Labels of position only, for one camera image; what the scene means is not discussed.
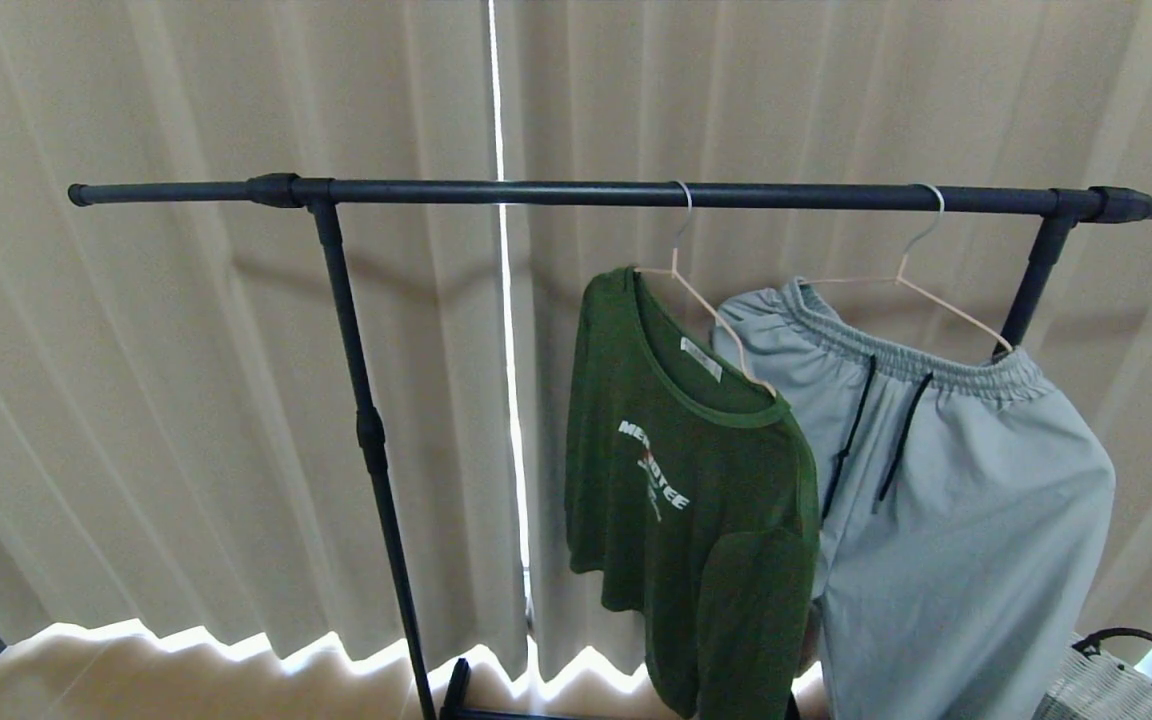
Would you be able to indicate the beige curtain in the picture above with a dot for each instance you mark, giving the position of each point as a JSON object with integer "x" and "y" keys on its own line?
{"x": 186, "y": 400}

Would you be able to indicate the black clothes rack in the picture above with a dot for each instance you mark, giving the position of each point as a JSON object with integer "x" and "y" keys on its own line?
{"x": 536, "y": 192}

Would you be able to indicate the green printed shirt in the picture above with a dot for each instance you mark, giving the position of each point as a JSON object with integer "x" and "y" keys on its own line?
{"x": 656, "y": 580}

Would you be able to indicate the pink clothes hanger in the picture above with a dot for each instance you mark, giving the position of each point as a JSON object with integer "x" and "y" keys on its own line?
{"x": 956, "y": 310}
{"x": 706, "y": 305}

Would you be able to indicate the pale grey garment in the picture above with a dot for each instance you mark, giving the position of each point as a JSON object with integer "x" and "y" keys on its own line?
{"x": 966, "y": 560}

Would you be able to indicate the white laundry basket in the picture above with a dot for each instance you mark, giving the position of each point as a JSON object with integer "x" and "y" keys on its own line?
{"x": 1106, "y": 690}

